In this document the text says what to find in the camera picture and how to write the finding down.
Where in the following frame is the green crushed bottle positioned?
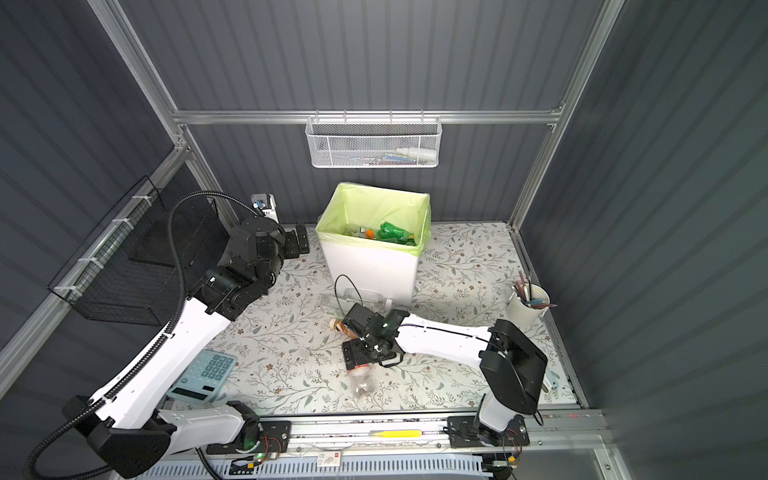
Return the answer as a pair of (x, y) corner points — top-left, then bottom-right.
(375, 222), (416, 246)

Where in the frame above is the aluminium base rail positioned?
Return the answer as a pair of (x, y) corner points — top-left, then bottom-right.
(119, 410), (625, 480)

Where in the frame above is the black wire side basket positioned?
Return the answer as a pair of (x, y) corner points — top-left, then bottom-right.
(48, 169), (228, 327)

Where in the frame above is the amber tea bottle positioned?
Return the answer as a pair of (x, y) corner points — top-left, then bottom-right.
(330, 319), (357, 338)

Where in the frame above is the clear bottle pink label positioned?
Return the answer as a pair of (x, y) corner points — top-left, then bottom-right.
(348, 364), (376, 398)

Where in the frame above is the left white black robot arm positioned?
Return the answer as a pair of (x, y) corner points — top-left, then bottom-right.
(64, 217), (310, 478)

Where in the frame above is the white wire wall basket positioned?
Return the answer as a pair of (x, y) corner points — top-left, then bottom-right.
(305, 119), (443, 169)

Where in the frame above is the green plastic bin liner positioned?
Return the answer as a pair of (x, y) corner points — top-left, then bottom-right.
(315, 182), (431, 257)

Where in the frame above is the white cup with pens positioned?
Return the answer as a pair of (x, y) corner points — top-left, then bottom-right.
(505, 270), (556, 330)

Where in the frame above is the floral patterned table mat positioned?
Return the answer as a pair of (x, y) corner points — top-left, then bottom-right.
(167, 221), (577, 420)

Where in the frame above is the teal calculator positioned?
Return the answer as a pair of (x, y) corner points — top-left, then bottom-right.
(167, 350), (237, 404)

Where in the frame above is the white tube in basket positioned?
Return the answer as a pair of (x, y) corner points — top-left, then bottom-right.
(396, 147), (438, 163)

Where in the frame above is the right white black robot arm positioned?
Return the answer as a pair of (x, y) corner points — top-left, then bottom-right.
(332, 303), (548, 450)

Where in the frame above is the black corrugated left cable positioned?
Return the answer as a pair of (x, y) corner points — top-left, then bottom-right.
(22, 190), (265, 480)

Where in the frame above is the white waste bin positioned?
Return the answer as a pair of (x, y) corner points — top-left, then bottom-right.
(320, 237), (420, 306)

